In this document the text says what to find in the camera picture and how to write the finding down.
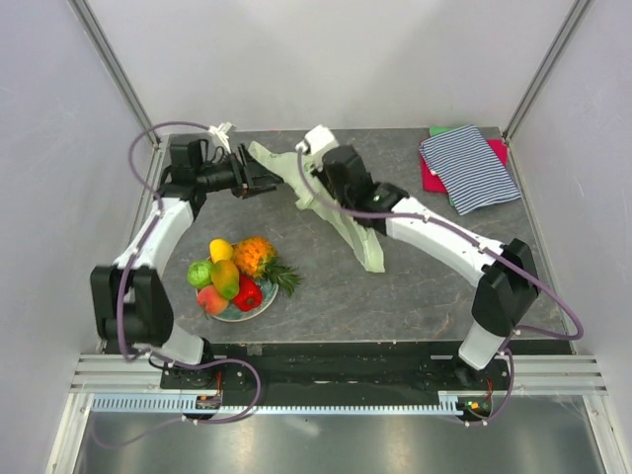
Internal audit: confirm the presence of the grey slotted cable duct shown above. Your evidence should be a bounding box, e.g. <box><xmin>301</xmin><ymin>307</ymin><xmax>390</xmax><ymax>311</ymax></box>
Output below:
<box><xmin>90</xmin><ymin>393</ymin><xmax>473</xmax><ymax>416</ymax></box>

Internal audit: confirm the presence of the red toy bell pepper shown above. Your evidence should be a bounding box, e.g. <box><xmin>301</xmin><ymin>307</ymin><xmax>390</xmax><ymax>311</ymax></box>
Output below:
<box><xmin>232</xmin><ymin>274</ymin><xmax>264</xmax><ymax>312</ymax></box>

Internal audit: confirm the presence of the yellow toy mango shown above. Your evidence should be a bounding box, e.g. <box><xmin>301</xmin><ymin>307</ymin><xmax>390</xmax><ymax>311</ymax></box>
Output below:
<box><xmin>208</xmin><ymin>239</ymin><xmax>234</xmax><ymax>263</ymax></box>

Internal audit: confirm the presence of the blue white striped cloth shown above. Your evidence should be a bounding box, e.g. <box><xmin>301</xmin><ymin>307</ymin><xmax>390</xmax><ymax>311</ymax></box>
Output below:
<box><xmin>419</xmin><ymin>125</ymin><xmax>521</xmax><ymax>215</ymax></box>

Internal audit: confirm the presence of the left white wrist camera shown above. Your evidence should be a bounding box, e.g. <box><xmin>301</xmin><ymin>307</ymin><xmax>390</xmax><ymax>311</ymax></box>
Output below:
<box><xmin>207</xmin><ymin>122</ymin><xmax>234</xmax><ymax>153</ymax></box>

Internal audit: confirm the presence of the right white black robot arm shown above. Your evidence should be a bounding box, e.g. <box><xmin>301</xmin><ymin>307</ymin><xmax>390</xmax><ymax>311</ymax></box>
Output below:
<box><xmin>313</xmin><ymin>145</ymin><xmax>539</xmax><ymax>389</ymax></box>

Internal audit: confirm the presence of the magenta folded cloth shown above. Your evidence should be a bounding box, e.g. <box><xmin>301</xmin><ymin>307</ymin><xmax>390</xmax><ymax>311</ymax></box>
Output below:
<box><xmin>420</xmin><ymin>139</ymin><xmax>509</xmax><ymax>195</ymax></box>

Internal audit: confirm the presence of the red yellow toy peach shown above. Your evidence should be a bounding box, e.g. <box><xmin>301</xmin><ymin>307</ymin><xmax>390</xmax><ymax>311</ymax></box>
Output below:
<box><xmin>197</xmin><ymin>285</ymin><xmax>229</xmax><ymax>316</ymax></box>

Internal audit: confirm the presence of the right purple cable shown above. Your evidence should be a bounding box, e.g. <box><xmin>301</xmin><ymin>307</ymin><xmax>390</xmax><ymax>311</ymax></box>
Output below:
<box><xmin>295</xmin><ymin>150</ymin><xmax>585</xmax><ymax>429</ymax></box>

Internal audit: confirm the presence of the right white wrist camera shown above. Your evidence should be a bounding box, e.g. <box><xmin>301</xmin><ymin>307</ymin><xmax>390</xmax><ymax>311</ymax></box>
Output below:
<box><xmin>295</xmin><ymin>124</ymin><xmax>339</xmax><ymax>160</ymax></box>

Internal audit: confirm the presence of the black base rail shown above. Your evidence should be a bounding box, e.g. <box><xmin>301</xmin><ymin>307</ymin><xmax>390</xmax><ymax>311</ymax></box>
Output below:
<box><xmin>160</xmin><ymin>339</ymin><xmax>517</xmax><ymax>396</ymax></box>

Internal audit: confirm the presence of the green avocado print plastic bag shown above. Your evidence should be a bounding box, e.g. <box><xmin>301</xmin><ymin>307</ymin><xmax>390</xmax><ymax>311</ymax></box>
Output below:
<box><xmin>247</xmin><ymin>141</ymin><xmax>385</xmax><ymax>273</ymax></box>

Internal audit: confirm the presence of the orange green toy papaya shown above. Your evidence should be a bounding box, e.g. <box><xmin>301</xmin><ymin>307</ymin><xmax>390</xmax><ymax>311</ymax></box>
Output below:
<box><xmin>211</xmin><ymin>260</ymin><xmax>240</xmax><ymax>300</ymax></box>

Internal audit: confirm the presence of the green folded cloth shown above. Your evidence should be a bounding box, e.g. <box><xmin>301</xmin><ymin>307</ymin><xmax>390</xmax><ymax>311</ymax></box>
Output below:
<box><xmin>430</xmin><ymin>126</ymin><xmax>452</xmax><ymax>137</ymax></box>

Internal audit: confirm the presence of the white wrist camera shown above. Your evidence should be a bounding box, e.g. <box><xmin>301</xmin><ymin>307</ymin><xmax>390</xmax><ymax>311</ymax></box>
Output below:
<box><xmin>295</xmin><ymin>124</ymin><xmax>339</xmax><ymax>160</ymax></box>
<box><xmin>207</xmin><ymin>122</ymin><xmax>234</xmax><ymax>153</ymax></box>

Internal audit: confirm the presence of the right aluminium frame post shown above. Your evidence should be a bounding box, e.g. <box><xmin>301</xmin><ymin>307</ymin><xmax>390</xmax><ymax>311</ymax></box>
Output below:
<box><xmin>503</xmin><ymin>0</ymin><xmax>593</xmax><ymax>143</ymax></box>

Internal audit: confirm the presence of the aluminium frame post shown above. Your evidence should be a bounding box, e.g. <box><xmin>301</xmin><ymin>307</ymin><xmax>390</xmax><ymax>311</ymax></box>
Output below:
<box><xmin>503</xmin><ymin>0</ymin><xmax>593</xmax><ymax>143</ymax></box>
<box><xmin>68</xmin><ymin>0</ymin><xmax>152</xmax><ymax>130</ymax></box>

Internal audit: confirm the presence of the green toy guava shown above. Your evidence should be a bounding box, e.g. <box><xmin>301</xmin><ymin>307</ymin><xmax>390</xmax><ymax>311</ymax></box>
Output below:
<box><xmin>187</xmin><ymin>260</ymin><xmax>213</xmax><ymax>289</ymax></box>

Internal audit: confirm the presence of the orange toy pineapple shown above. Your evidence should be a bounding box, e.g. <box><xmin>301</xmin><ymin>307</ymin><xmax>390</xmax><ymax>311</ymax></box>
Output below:
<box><xmin>232</xmin><ymin>236</ymin><xmax>302</xmax><ymax>297</ymax></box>

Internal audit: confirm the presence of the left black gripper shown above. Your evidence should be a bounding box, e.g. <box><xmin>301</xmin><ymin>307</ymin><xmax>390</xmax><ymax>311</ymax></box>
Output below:
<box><xmin>195</xmin><ymin>143</ymin><xmax>282</xmax><ymax>198</ymax></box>

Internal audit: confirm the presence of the left aluminium frame post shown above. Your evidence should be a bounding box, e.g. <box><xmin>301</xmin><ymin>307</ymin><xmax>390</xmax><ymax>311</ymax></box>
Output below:
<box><xmin>68</xmin><ymin>0</ymin><xmax>152</xmax><ymax>130</ymax></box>

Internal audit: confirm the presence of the patterned ceramic plate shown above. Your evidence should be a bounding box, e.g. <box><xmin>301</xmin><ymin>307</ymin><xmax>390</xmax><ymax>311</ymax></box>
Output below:
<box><xmin>195</xmin><ymin>241</ymin><xmax>278</xmax><ymax>323</ymax></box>

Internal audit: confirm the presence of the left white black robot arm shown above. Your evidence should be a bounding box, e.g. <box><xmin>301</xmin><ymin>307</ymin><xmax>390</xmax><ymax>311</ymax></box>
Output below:
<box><xmin>90</xmin><ymin>133</ymin><xmax>282</xmax><ymax>388</ymax></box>

